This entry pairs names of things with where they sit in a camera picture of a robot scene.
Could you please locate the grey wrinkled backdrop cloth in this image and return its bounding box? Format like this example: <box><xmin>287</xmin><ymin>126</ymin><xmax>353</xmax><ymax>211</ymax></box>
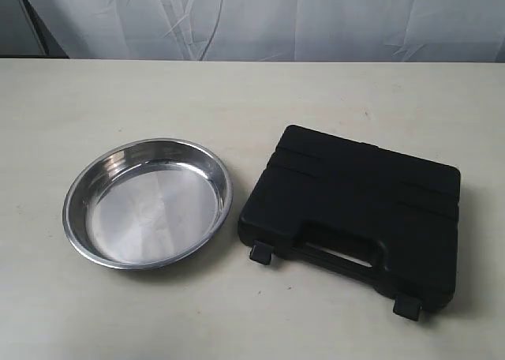
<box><xmin>28</xmin><ymin>0</ymin><xmax>504</xmax><ymax>62</ymax></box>

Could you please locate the round stainless steel tray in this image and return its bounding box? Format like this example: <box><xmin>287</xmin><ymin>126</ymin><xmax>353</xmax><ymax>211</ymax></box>
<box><xmin>62</xmin><ymin>138</ymin><xmax>234</xmax><ymax>271</ymax></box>

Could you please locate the black plastic tool case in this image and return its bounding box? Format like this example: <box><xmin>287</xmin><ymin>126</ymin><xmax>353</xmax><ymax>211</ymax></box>
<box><xmin>238</xmin><ymin>125</ymin><xmax>461</xmax><ymax>319</ymax></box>

